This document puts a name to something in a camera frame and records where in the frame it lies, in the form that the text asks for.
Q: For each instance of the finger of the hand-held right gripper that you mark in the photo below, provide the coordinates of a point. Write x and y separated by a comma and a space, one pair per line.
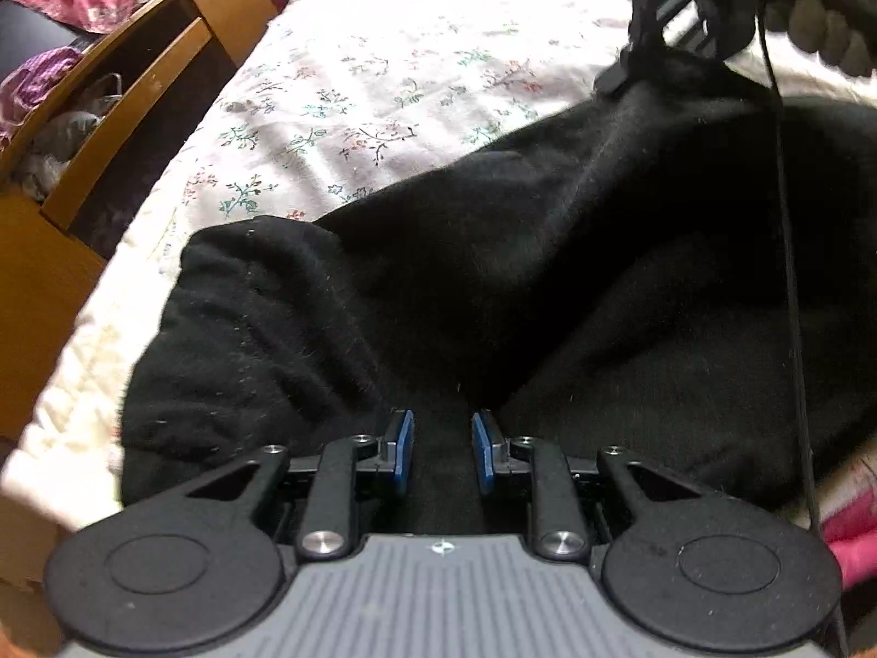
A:
620, 75

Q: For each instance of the black pants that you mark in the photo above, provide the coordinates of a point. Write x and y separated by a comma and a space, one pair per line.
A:
514, 274

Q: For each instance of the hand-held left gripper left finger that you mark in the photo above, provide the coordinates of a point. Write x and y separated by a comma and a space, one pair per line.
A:
404, 452

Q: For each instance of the black television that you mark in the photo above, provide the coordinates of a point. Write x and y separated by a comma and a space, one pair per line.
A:
27, 38

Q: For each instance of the person's right hand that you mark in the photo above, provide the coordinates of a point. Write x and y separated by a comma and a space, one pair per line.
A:
836, 20

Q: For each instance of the grey shoes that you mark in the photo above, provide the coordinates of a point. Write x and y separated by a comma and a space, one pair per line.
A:
61, 137

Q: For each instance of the wooden desk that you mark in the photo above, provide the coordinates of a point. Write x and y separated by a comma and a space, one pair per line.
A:
34, 288

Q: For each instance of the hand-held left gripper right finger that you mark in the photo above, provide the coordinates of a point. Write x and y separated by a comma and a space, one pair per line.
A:
483, 452

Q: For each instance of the white floral quilt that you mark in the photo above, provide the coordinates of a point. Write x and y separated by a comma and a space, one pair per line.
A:
411, 34

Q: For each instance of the purple cloth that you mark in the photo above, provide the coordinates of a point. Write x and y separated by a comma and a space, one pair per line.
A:
34, 82

